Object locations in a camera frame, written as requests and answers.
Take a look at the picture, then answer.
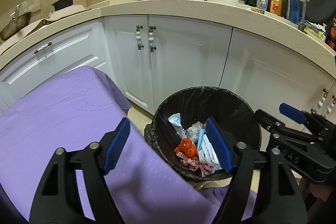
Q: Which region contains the middle cabinet door handle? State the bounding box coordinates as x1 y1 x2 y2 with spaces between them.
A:
34 42 52 54

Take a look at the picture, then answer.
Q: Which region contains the white ceramic handle right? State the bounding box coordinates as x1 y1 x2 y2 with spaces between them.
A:
148 26 157 53

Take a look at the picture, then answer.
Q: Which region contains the white ceramic handle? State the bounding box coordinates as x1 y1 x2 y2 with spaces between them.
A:
135 25 143 51
148 26 157 53

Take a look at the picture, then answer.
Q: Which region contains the clear plastic wrap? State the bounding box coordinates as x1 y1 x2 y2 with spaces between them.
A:
186 122 206 145

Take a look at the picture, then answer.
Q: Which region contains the steel frying pan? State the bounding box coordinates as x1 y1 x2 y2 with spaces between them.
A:
0 5 32 41

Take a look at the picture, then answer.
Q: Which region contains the person's hand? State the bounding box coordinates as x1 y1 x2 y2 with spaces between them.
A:
298 177 333 219

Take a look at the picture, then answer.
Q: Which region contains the orange dish soap bottle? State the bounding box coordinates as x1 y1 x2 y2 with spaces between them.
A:
269 0 282 16

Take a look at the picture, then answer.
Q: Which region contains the black lined trash bin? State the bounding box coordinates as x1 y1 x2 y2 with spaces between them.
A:
143 86 263 184

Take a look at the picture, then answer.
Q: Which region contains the red checkered ribbon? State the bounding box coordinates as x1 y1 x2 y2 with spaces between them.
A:
175 152 213 176

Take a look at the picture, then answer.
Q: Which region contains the small white green tube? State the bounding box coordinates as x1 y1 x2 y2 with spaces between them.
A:
168 113 187 140

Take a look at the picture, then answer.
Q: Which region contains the large white wipes packet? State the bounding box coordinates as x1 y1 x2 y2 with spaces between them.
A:
197 130 222 174

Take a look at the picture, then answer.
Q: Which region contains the white ceramic handle left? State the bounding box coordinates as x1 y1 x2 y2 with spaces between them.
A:
135 25 143 51

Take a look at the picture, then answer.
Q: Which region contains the black lidded pot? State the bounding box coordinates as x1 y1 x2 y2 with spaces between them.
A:
52 0 74 11

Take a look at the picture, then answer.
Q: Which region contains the orange plastic bag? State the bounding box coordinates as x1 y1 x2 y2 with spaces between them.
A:
174 138 197 158

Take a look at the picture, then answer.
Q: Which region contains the purple tablecloth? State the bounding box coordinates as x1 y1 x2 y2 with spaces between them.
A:
1 67 227 223

